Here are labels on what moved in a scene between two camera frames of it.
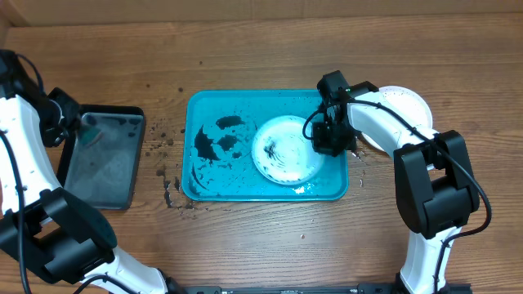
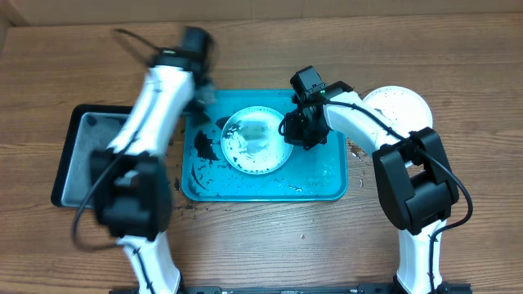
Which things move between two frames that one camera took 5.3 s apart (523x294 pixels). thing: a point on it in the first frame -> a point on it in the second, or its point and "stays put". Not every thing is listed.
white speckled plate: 408,106 stays put
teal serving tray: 217,163 stays put
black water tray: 100,164 stays put
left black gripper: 55,138 -> 189,110
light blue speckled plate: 283,153 -> 251,140
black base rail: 305,288 stays put
